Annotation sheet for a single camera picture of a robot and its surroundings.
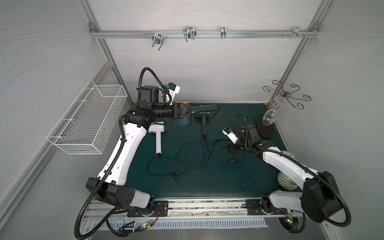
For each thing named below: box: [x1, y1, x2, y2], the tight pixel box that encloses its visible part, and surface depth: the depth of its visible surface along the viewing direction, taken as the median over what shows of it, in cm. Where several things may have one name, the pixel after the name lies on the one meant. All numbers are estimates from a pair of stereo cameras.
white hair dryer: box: [148, 121, 166, 155], surface depth 100 cm
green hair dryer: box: [175, 104, 218, 127], surface depth 66 cm
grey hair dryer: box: [194, 112, 210, 141], surface depth 109 cm
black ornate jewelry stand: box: [256, 80, 312, 138], surface depth 86 cm
